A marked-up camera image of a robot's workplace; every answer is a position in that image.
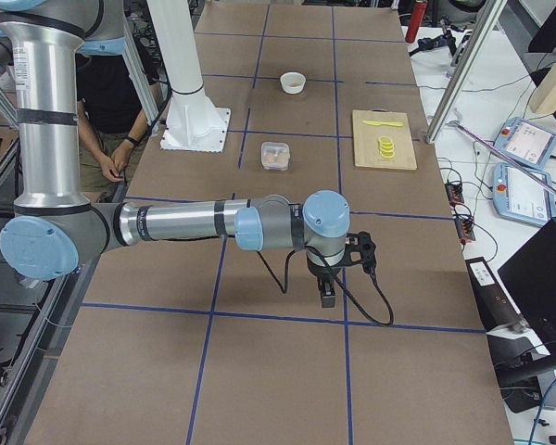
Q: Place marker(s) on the aluminium frame post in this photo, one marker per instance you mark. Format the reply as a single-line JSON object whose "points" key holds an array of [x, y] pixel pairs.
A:
{"points": [[483, 26]]}

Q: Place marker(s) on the blue teach pendant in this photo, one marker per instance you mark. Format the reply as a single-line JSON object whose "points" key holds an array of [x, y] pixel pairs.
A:
{"points": [[526, 142], [516, 197]]}

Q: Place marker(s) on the reach grabber stick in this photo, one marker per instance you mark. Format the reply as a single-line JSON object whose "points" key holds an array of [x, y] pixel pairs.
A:
{"points": [[457, 125]]}

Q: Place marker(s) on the far blue teach pendant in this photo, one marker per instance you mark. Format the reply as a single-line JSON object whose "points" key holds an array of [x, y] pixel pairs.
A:
{"points": [[526, 142]]}

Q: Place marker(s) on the black laptop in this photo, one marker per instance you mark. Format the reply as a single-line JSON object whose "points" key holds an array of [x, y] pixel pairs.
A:
{"points": [[529, 276]]}

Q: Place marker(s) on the yellow plastic knife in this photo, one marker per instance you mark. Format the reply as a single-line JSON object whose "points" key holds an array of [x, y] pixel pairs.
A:
{"points": [[396, 124]]}

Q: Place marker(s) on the clear plastic egg box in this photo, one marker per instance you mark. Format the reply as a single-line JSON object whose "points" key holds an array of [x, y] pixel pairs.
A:
{"points": [[276, 149]]}

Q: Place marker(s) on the near blue teach pendant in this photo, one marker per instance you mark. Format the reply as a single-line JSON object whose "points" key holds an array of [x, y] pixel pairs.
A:
{"points": [[516, 197]]}

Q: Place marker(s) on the red bottle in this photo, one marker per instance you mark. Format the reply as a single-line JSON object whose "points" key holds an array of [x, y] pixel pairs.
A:
{"points": [[416, 20]]}

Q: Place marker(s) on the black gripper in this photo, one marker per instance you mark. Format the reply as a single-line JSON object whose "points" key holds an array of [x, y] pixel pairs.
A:
{"points": [[321, 273]]}

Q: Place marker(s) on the front lemon slice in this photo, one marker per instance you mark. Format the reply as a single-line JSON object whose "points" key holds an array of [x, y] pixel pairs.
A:
{"points": [[389, 156]]}

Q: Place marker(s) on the white bowl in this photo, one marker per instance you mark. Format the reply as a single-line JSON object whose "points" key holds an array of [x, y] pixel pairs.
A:
{"points": [[292, 82]]}

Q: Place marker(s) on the seated person black shirt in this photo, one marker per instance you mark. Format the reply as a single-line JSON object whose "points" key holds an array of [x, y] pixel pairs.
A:
{"points": [[112, 124]]}

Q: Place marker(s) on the wooden cutting board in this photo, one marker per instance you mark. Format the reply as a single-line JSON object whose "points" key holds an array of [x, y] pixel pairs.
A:
{"points": [[366, 144]]}

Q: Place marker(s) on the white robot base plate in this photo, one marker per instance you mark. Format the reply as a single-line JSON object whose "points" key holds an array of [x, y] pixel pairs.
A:
{"points": [[193, 122]]}

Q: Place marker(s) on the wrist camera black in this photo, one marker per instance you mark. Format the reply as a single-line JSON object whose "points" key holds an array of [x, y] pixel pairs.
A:
{"points": [[360, 250]]}

